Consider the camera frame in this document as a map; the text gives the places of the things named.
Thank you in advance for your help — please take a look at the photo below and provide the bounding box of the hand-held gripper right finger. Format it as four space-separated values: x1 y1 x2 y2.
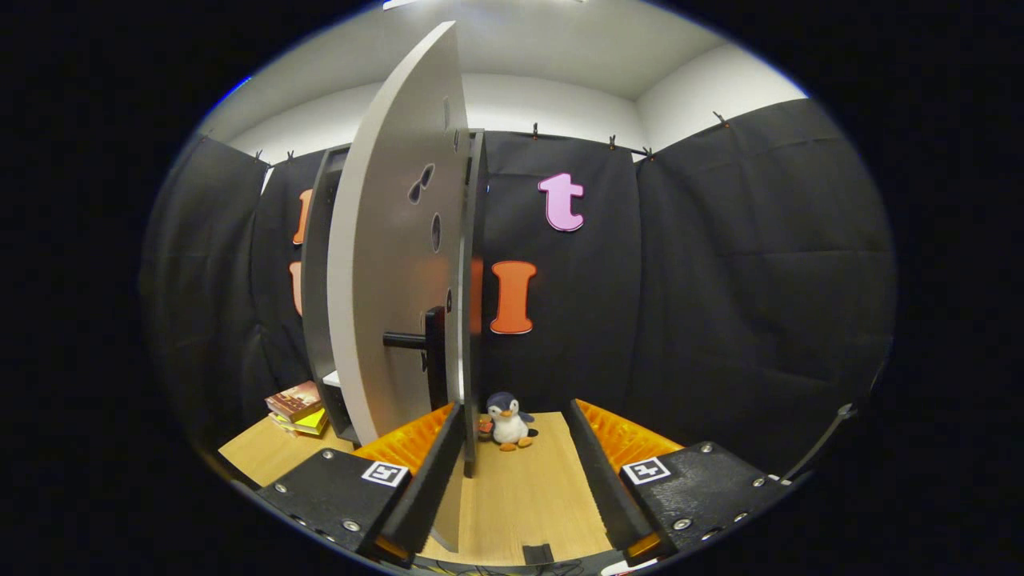
566 398 793 565

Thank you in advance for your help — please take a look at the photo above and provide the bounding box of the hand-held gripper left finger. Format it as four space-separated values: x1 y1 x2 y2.
254 400 466 567

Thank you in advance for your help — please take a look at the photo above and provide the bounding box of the grey shoe cabinet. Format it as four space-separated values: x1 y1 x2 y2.
301 128 490 479

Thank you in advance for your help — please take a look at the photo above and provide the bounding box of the beige shoe cabinet door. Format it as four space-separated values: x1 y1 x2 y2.
326 22 473 553

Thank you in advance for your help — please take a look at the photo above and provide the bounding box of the penguin plush toy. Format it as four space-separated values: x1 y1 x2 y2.
486 391 538 453

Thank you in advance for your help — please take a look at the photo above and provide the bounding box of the yellow book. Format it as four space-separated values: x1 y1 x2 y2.
276 406 330 437

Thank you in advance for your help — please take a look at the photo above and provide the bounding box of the brown book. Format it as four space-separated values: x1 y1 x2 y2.
265 381 323 422

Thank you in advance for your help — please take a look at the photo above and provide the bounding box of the black backdrop cloth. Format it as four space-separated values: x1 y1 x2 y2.
140 98 897 481

